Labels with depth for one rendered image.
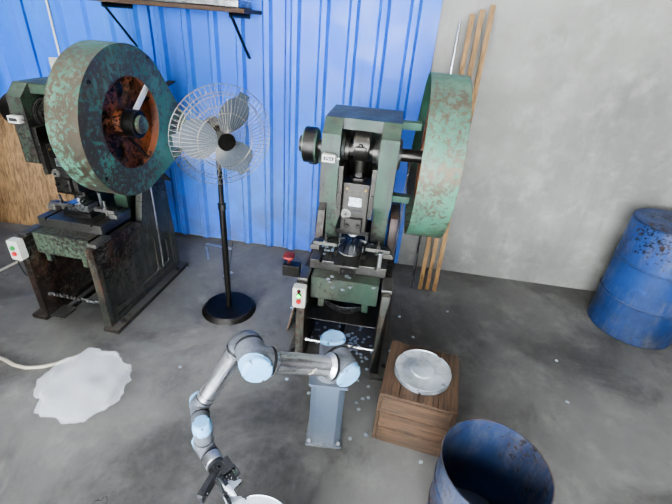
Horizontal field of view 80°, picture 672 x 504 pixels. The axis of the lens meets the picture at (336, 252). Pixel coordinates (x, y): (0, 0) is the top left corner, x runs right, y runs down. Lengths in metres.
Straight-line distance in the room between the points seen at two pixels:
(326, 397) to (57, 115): 1.85
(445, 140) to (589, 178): 2.09
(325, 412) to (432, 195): 1.16
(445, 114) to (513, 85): 1.57
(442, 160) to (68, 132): 1.76
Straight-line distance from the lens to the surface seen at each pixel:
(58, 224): 3.11
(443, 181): 1.84
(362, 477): 2.25
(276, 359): 1.59
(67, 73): 2.44
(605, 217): 3.94
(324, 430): 2.23
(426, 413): 2.16
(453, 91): 1.97
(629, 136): 3.76
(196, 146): 2.43
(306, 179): 3.54
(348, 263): 2.19
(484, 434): 2.05
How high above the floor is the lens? 1.91
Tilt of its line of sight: 30 degrees down
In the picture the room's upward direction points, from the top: 5 degrees clockwise
